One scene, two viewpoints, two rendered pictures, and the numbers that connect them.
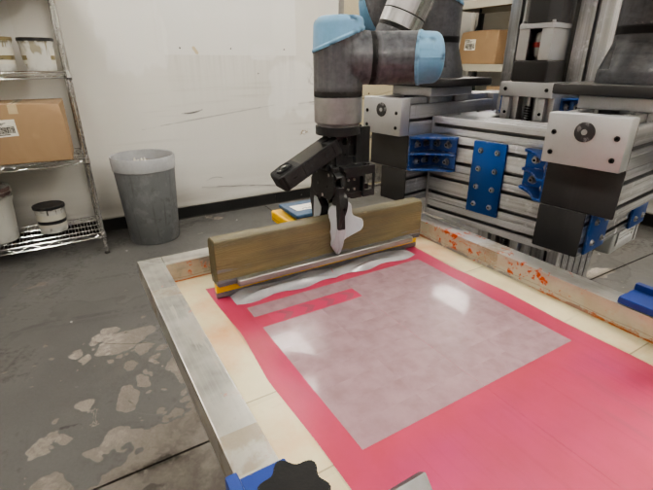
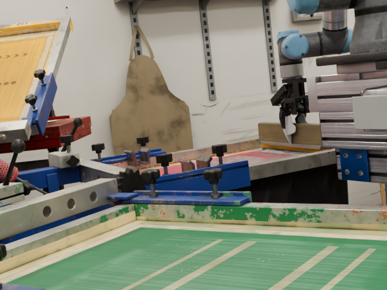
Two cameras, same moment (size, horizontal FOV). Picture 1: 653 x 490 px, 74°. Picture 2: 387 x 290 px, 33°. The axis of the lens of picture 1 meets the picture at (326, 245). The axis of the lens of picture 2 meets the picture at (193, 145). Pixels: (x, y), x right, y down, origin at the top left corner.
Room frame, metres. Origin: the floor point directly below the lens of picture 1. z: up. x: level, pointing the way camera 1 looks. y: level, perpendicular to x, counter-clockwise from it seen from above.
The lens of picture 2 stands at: (0.57, -2.17, 1.26)
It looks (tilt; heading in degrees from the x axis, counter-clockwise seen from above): 6 degrees down; 96
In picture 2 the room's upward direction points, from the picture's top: 7 degrees counter-clockwise
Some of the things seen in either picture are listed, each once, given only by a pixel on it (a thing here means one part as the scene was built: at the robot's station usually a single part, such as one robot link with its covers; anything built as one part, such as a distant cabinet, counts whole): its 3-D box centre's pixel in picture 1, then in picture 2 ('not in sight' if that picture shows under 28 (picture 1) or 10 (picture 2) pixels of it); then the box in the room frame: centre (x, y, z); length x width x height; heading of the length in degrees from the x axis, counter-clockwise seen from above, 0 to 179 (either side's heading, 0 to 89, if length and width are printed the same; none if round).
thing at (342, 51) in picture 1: (340, 56); (289, 48); (0.70, -0.02, 1.30); 0.09 x 0.08 x 0.11; 94
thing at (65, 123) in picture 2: not in sight; (30, 134); (-0.47, 0.74, 1.06); 0.61 x 0.46 x 0.12; 91
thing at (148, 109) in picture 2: not in sight; (149, 109); (-0.07, 1.82, 1.06); 0.53 x 0.07 x 1.05; 31
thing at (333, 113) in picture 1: (336, 111); (292, 72); (0.71, -0.02, 1.22); 0.08 x 0.08 x 0.05
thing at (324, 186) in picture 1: (341, 162); (295, 96); (0.71, -0.02, 1.14); 0.09 x 0.08 x 0.12; 121
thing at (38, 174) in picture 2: not in sight; (46, 177); (-0.02, -0.43, 1.02); 0.17 x 0.06 x 0.05; 31
